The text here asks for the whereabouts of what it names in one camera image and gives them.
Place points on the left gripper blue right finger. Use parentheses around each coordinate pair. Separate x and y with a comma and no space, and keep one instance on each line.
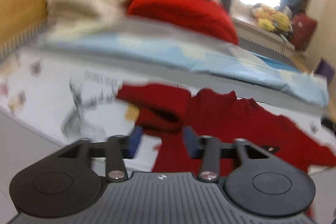
(206,148)

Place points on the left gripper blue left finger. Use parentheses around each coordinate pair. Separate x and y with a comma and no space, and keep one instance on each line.
(118,148)

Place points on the purple box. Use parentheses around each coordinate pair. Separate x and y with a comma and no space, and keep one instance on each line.
(325,69)

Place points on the dark red cushion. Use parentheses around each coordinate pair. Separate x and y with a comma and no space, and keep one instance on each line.
(303,30)

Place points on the light blue folded sheet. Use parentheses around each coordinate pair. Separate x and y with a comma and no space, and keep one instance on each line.
(160,43)

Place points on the bright red folded blanket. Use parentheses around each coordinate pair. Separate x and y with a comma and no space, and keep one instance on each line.
(203,16)

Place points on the yellow plush toy pile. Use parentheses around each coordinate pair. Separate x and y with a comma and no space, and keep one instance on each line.
(272,20)

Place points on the dark red knit sweater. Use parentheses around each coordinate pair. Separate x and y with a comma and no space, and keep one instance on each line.
(165,110)

